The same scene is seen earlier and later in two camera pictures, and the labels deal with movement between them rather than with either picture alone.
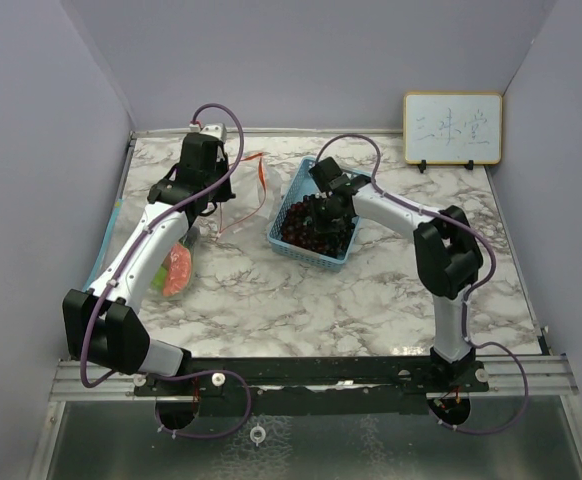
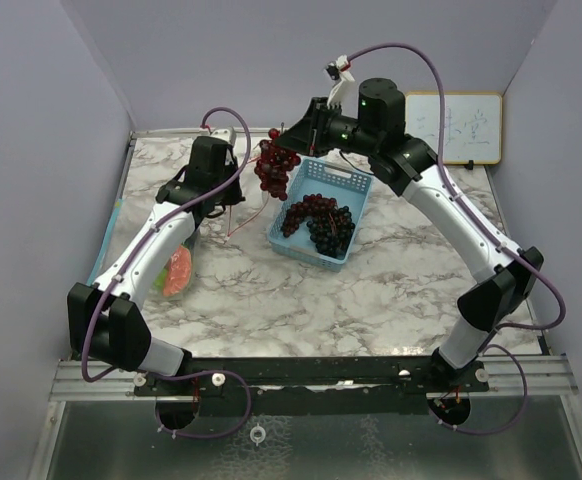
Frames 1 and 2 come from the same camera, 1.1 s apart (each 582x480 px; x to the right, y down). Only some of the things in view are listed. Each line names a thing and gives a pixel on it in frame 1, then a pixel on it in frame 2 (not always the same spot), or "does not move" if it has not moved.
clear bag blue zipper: x=174 y=280 does not move
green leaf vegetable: x=158 y=281 does not move
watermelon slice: x=178 y=264 does not move
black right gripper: x=335 y=226 to x=307 y=136
